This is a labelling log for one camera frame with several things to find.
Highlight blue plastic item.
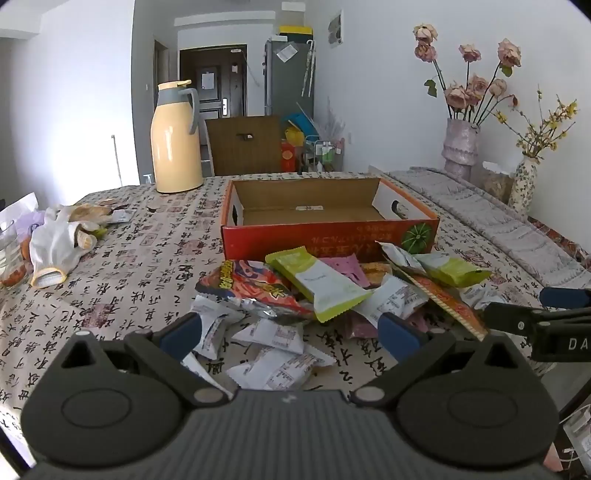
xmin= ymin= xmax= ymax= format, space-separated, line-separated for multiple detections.
xmin=284 ymin=113 xmax=317 ymax=139

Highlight short green snack packet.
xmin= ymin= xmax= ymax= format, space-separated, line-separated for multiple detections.
xmin=416 ymin=251 xmax=492 ymax=288

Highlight red cardboard box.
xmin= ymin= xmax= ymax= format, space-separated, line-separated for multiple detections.
xmin=219 ymin=176 xmax=440 ymax=263

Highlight yellow thermos jug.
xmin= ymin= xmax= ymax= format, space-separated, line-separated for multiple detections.
xmin=151 ymin=80 xmax=205 ymax=193

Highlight pink ribbed vase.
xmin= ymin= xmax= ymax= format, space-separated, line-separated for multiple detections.
xmin=442 ymin=117 xmax=481 ymax=182

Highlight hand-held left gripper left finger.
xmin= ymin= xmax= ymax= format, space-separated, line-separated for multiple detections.
xmin=59 ymin=313 xmax=230 ymax=408

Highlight silver grey snack packet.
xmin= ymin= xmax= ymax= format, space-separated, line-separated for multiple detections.
xmin=376 ymin=241 xmax=430 ymax=274

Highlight grey refrigerator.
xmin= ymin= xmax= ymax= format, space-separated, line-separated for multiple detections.
xmin=264 ymin=37 xmax=317 ymax=118

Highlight long green white snack packet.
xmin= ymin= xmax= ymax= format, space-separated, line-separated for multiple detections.
xmin=265 ymin=247 xmax=372 ymax=323

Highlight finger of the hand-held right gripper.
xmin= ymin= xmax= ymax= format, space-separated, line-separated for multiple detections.
xmin=482 ymin=302 xmax=540 ymax=335
xmin=539 ymin=287 xmax=591 ymax=308

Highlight clear plastic bag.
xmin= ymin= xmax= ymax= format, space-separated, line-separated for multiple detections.
xmin=0 ymin=193 xmax=40 ymax=288

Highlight clear bag of dried goods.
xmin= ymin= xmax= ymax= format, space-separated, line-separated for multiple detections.
xmin=480 ymin=161 xmax=514 ymax=204

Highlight dried pink roses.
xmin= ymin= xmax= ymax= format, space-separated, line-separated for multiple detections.
xmin=412 ymin=23 xmax=522 ymax=125

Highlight red snack bag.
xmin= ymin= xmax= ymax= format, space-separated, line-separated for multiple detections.
xmin=195 ymin=259 xmax=315 ymax=324

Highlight wall poster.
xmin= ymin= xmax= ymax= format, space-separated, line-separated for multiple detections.
xmin=328 ymin=9 xmax=345 ymax=49

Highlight white umbrella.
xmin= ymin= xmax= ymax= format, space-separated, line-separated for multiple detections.
xmin=301 ymin=39 xmax=317 ymax=97

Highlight small floral vase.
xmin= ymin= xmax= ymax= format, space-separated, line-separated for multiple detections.
xmin=508 ymin=157 xmax=539 ymax=215

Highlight yellow box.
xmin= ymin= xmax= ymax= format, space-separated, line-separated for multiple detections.
xmin=279 ymin=25 xmax=315 ymax=41

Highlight thin white pole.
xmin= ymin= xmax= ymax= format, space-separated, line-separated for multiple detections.
xmin=111 ymin=134 xmax=123 ymax=186

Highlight orange strip snack packet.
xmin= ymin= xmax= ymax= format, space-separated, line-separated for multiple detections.
xmin=402 ymin=272 xmax=489 ymax=339

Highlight grey quilted cover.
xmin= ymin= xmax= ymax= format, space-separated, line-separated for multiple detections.
xmin=385 ymin=166 xmax=591 ymax=289

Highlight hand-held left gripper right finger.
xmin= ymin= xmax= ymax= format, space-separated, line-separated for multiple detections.
xmin=349 ymin=314 xmax=532 ymax=408

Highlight dark wooden door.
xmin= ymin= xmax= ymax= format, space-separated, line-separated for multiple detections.
xmin=179 ymin=45 xmax=247 ymax=120

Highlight wire rack with bottles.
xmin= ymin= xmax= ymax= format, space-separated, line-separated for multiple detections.
xmin=302 ymin=137 xmax=345 ymax=174

